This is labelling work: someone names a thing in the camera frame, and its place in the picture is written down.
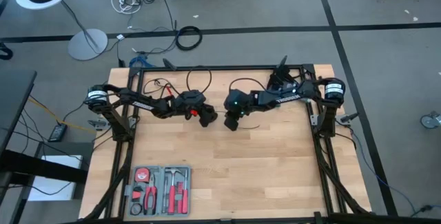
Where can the red bit holder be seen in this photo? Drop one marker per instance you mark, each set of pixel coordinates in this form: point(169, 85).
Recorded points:
point(178, 189)

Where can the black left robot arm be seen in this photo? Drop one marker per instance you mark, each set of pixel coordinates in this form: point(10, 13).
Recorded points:
point(138, 103)

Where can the grey bracket with black knob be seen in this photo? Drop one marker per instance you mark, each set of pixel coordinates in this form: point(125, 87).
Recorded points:
point(344, 118)

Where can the black chair base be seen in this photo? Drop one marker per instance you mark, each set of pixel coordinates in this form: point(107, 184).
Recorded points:
point(5, 53)

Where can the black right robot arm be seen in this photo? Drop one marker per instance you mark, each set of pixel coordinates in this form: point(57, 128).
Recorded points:
point(286, 98)

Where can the black power adapter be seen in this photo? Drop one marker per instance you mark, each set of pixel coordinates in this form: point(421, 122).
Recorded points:
point(58, 132)

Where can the grey plastic tool case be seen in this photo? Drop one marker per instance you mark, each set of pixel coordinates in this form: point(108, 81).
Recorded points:
point(160, 182)

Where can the grey caster wheel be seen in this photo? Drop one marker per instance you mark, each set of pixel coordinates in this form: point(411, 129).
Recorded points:
point(429, 120)

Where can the black metal beam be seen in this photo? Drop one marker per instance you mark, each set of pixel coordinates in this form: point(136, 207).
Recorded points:
point(34, 165)

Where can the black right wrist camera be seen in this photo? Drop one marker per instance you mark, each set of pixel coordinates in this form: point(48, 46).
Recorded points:
point(231, 124)

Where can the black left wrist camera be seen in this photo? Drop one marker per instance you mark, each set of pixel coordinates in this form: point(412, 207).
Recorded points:
point(205, 121)

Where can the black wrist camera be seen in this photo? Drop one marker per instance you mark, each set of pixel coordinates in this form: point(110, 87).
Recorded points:
point(205, 121)
point(231, 124)

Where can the small grey screwdriver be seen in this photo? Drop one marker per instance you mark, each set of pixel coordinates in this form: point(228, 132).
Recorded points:
point(165, 189)

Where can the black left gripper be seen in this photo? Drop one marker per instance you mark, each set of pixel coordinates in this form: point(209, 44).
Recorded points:
point(204, 111)

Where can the black tape roll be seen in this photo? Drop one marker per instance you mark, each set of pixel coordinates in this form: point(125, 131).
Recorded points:
point(132, 209)

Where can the black desk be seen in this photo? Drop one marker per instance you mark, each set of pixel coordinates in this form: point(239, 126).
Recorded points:
point(13, 107)

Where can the grey metal bracket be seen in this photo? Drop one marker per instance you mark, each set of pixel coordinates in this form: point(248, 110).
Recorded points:
point(96, 124)

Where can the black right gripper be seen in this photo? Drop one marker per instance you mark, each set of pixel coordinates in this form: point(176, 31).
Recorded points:
point(234, 113)

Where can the red and black utility knife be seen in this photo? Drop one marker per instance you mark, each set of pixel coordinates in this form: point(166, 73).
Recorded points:
point(137, 194)

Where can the red tape measure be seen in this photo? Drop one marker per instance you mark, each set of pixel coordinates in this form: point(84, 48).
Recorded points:
point(142, 175)

